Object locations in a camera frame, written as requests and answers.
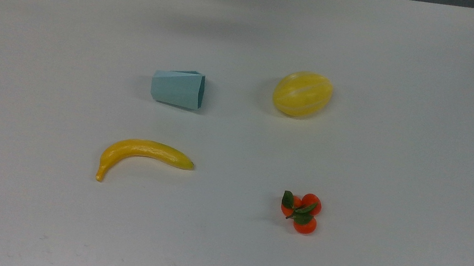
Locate orange tangerine cluster with leaves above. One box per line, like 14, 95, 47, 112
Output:
276, 189, 324, 237

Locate light blue faceted mug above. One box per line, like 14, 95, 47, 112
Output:
148, 65, 207, 112

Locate yellow striped melon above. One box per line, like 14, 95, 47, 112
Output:
270, 66, 336, 123

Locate yellow plastic banana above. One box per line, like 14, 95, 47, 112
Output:
94, 133, 198, 196

